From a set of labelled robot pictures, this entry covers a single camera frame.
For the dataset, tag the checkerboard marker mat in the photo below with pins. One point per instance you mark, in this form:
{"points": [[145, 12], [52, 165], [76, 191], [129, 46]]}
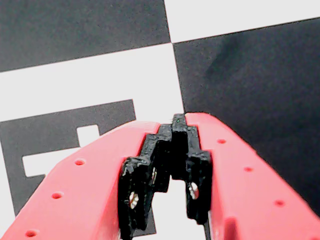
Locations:
{"points": [[75, 25]]}

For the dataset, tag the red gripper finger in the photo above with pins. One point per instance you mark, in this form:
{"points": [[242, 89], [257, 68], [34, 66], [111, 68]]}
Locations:
{"points": [[245, 195], [75, 195]]}

